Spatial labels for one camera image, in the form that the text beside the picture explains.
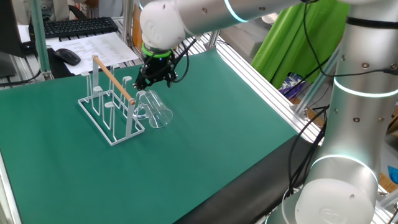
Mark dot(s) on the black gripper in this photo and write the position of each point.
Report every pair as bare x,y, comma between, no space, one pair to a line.
158,67

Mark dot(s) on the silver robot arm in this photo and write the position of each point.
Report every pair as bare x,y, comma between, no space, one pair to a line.
351,124

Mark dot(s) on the cardboard box with orange tape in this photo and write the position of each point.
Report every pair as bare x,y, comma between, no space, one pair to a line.
136,34

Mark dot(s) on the white printed paper sheet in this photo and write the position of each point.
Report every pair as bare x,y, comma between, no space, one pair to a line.
102,46

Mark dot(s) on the green table mat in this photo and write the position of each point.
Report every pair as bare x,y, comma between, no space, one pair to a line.
186,155

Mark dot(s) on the black computer mouse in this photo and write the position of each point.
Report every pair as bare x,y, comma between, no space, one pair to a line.
67,57

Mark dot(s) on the black computer keyboard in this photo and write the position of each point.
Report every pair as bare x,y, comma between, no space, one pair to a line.
77,27

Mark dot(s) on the blue patterned bag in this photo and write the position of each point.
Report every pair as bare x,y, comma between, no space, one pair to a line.
290,85

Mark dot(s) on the green cloth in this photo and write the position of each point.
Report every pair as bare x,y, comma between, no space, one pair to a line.
289,53

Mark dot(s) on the black table mat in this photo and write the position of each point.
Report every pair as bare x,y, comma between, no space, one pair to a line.
248,186

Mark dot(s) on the black computer monitor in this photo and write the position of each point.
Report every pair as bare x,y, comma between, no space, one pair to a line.
9,31

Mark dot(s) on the blue cloth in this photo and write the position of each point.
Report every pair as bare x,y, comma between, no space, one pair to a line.
394,174

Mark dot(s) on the aluminium frame post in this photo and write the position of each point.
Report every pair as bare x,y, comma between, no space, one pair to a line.
128,21
314,87
40,46
214,40

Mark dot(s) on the black camera tripod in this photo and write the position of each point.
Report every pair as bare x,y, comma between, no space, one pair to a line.
320,109

